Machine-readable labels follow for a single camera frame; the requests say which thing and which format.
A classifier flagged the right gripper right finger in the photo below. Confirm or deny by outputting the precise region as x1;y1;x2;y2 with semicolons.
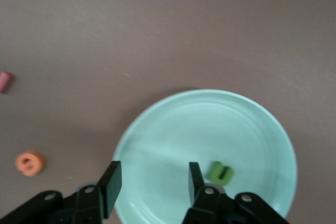
182;162;287;224

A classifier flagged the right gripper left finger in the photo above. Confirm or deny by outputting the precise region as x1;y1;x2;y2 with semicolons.
0;160;123;224

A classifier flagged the green foam letter u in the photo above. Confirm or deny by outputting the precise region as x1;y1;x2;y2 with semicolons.
208;161;234;184

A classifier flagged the orange letter O block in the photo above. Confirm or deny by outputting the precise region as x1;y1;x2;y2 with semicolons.
15;151;45;177

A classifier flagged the red foam letter w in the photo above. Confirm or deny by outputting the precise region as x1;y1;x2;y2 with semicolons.
0;71;15;93

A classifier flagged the pale green plate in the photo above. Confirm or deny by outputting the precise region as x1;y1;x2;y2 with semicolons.
113;89;297;224

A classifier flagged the brown table cover sheet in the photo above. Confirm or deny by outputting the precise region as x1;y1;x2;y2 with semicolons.
0;0;336;224

